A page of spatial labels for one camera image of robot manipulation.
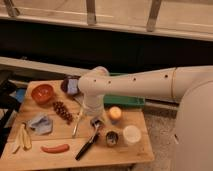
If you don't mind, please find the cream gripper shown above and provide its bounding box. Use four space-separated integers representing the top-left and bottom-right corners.
82 95 104 117

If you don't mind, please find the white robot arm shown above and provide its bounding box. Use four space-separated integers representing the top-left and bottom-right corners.
78 65 213 171

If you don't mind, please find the green plastic tray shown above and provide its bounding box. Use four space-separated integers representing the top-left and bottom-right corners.
104 95 145 108

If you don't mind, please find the yellow apple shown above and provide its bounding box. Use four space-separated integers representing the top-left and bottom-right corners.
108 106 122 120

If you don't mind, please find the light blue sponge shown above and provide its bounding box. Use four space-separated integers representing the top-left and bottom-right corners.
67 79 78 95

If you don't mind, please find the brown grape bunch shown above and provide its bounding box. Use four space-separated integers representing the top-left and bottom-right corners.
53 101 73 124

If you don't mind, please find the dark brown bowl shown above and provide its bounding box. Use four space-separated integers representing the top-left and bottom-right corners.
61 76 79 95

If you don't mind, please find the small metal cup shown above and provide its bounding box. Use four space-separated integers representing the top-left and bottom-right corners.
106 131 118 147

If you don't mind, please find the white plastic cup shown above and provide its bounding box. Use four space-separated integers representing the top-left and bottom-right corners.
123 125 141 145

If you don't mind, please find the orange red bowl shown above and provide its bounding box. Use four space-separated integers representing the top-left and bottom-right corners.
31 84 54 105

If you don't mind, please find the red sausage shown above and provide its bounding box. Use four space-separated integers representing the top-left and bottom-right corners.
41 144 69 154

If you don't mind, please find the blue grey cloth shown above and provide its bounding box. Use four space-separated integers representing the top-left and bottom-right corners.
27 114 53 135

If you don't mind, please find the blue object on chair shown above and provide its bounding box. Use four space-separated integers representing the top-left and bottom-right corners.
11 88 26 103

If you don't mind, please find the peeled banana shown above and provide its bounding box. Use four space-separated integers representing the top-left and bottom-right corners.
12 123 32 154

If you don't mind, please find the black chair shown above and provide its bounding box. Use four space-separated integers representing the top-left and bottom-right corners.
0 70 21 156

